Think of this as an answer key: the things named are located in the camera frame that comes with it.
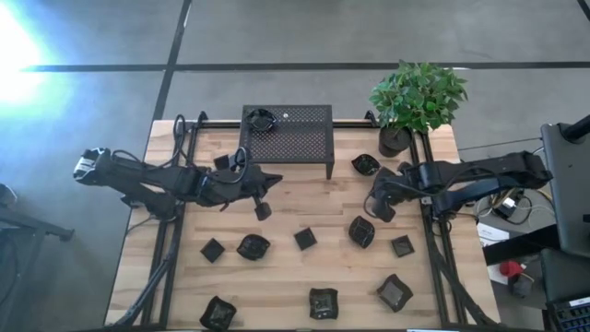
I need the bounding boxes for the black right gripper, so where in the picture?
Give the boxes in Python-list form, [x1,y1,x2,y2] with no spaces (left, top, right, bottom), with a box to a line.
[371,160,432,224]

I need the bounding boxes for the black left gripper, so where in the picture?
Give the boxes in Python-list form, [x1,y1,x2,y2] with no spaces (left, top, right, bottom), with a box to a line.
[202,147,283,221]

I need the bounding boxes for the black round pot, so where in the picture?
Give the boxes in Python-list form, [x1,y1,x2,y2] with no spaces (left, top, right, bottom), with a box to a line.
[236,233,272,262]
[350,153,383,177]
[348,215,376,250]

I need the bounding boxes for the black wavy square plate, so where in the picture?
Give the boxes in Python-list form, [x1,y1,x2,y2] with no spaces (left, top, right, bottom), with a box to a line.
[308,287,340,321]
[376,273,415,314]
[198,295,238,331]

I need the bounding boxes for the black plant pot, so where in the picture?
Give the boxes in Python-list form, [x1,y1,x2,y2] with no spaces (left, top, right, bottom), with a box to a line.
[378,124,413,159]

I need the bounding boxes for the black perforated metal shelf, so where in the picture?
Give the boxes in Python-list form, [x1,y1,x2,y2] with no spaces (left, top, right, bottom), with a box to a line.
[237,104,336,181]

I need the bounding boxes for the green leafy plant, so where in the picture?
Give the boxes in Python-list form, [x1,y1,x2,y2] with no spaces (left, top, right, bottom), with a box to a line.
[369,58,469,135]

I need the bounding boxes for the white paper sheet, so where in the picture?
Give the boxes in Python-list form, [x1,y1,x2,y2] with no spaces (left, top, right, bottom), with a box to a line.
[477,222,511,248]
[487,263,508,285]

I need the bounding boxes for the black power adapter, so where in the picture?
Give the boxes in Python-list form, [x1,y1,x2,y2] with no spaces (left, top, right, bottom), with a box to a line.
[496,196,520,219]

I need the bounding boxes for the black desk beam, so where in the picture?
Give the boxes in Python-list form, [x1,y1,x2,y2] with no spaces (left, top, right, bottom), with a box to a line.
[482,224,561,267]

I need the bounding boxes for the red round object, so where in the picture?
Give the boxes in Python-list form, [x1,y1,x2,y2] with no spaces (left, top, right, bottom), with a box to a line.
[500,260,525,279]

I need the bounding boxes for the dark grey round object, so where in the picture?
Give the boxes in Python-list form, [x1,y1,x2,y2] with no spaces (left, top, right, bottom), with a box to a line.
[509,275,536,299]

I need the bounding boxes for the dark grey monitor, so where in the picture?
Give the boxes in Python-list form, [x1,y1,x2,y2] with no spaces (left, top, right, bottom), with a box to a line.
[539,120,590,258]

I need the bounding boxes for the dark grey seat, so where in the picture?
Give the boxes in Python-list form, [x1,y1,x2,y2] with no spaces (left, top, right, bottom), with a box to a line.
[538,247,590,303]

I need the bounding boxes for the black tripod stand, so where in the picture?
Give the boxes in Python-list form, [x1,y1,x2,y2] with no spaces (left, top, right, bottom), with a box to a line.
[0,183,76,332]

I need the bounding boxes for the black monitor stand pole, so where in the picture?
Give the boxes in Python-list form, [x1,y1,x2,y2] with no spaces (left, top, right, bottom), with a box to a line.
[560,113,590,143]

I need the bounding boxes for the black aluminium table frame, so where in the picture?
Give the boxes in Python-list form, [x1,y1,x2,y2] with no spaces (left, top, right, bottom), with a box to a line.
[110,110,502,331]

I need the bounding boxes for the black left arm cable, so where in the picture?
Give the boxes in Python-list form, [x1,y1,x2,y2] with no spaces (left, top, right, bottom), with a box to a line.
[110,113,253,185]

